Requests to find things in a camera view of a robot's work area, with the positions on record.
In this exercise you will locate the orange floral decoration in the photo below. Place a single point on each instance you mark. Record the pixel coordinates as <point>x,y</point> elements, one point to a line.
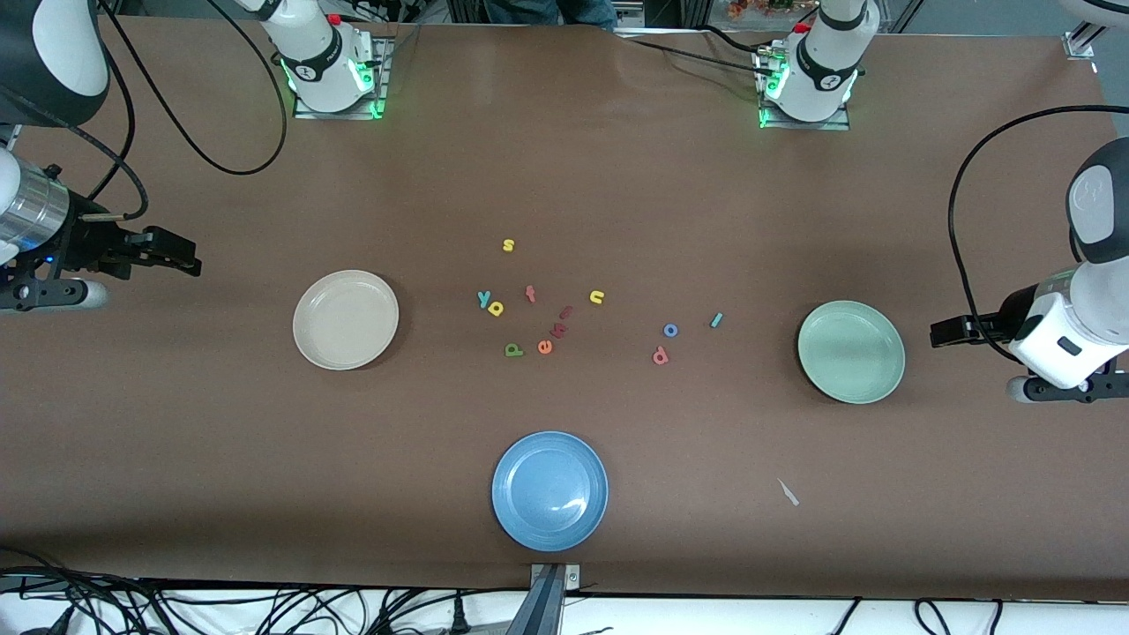
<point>758,7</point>

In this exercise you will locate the white paper scrap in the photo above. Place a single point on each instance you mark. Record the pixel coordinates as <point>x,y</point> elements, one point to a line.
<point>788,492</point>

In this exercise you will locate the aluminium frame corner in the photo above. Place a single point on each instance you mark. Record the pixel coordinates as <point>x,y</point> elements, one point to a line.
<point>1083,40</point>

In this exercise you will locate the grey metal camera bracket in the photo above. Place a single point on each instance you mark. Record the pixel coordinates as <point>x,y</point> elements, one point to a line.
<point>549,600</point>

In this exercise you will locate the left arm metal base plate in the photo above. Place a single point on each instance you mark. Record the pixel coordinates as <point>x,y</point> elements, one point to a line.
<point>838,124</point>

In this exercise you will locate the beige plate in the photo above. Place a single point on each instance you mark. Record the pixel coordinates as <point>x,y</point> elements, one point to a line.
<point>345,319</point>

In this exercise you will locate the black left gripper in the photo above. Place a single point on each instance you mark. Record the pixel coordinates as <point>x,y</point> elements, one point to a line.
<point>1012,319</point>

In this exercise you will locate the blue plate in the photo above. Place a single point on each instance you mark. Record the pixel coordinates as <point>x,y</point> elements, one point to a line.
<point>549,491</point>

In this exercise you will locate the black power plug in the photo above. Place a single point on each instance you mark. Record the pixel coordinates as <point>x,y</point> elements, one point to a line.
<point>459,617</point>

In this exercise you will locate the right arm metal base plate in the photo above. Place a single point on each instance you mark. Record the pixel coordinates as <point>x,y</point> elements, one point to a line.
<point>304,111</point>

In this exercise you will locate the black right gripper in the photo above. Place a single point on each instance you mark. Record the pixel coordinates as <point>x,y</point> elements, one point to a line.
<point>91,243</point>

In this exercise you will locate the person in blue jeans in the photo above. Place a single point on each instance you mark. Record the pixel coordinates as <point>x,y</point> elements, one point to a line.
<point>547,11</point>

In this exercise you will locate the light green plate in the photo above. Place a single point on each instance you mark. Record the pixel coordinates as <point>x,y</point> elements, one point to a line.
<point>851,352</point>

